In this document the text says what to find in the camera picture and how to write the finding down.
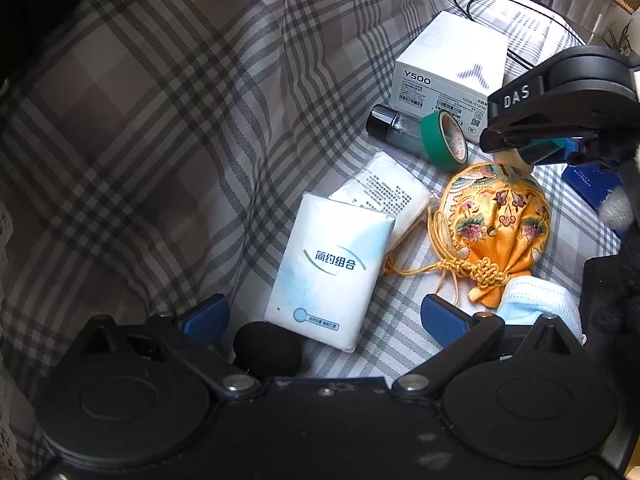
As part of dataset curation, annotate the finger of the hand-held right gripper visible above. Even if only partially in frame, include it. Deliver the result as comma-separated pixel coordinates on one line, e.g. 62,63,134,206
517,137,583,167

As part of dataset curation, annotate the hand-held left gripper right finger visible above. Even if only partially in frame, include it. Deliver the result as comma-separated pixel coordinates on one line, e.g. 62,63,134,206
392,294,587,402

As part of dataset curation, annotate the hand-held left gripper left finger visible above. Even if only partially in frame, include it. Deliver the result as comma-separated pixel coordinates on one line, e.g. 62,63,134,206
85,294,263,402

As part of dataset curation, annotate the black foam ball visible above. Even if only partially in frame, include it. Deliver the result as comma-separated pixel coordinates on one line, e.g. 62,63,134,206
232,321,304,378

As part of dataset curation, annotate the yellow embroidered drawstring pouch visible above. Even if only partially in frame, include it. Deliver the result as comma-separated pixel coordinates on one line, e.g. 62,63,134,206
384,162,552,308

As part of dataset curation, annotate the white tissue pack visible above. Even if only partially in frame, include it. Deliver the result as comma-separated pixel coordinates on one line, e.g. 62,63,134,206
263,192,397,352

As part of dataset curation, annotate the white cotton pad pack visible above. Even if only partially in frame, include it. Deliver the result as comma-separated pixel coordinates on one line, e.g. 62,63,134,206
327,152,437,252

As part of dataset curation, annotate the dark glass bottle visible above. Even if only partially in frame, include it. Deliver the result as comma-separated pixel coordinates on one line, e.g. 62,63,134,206
366,104,431,153

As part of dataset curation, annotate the person's right hand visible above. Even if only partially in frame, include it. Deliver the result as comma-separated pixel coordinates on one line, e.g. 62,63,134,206
597,142,640,228

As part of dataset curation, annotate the grey plaid bed sheet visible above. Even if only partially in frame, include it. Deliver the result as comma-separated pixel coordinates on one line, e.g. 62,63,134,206
220,0,626,381

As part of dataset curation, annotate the blue tissue pack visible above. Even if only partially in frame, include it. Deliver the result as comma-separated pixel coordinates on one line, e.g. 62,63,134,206
560,162,626,231

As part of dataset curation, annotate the blue face mask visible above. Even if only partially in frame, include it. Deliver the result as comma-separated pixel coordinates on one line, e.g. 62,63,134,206
467,275,586,343

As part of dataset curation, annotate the green tape roll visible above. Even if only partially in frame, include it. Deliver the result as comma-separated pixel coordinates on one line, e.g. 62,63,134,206
419,110,473,173

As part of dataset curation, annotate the white phone box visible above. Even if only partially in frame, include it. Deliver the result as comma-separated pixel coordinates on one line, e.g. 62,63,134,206
390,10,507,133

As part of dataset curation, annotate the grey plaid quilt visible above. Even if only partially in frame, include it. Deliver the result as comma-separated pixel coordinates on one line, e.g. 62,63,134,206
0,0,466,471

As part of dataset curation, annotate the black cable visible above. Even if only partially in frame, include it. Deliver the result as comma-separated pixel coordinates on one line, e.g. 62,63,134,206
447,0,586,68

